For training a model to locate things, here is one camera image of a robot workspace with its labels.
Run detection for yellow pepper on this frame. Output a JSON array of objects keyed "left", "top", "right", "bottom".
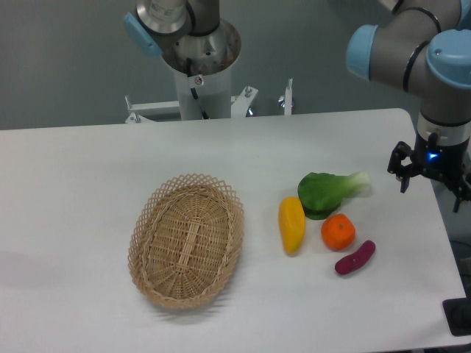
[{"left": 278, "top": 196, "right": 305, "bottom": 256}]

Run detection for white metal mounting frame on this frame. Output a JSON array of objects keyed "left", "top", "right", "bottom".
[{"left": 124, "top": 77, "right": 297, "bottom": 124}]

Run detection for black device at table edge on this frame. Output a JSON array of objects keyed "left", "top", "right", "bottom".
[{"left": 442, "top": 298, "right": 470, "bottom": 337}]

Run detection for black cable on pedestal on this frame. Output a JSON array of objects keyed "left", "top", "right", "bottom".
[{"left": 185, "top": 57, "right": 210, "bottom": 121}]

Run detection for orange tangerine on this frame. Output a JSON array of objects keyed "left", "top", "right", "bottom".
[{"left": 321, "top": 213, "right": 356, "bottom": 251}]

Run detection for purple sweet potato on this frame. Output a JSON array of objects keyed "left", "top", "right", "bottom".
[{"left": 334, "top": 240, "right": 376, "bottom": 276}]

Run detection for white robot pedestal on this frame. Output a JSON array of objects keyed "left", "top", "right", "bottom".
[{"left": 173, "top": 68, "right": 232, "bottom": 121}]

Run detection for silver robot base joint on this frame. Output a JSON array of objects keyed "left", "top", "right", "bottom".
[{"left": 124, "top": 1, "right": 241, "bottom": 76}]

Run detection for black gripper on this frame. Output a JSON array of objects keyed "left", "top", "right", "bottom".
[{"left": 387, "top": 134, "right": 470, "bottom": 213}]

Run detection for oval wicker basket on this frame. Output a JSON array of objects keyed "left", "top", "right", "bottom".
[{"left": 127, "top": 174, "right": 244, "bottom": 310}]

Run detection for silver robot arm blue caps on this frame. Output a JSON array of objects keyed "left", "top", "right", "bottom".
[{"left": 346, "top": 1, "right": 470, "bottom": 211}]

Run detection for green bok choy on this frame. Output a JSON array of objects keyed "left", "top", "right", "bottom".
[{"left": 297, "top": 172, "right": 371, "bottom": 220}]

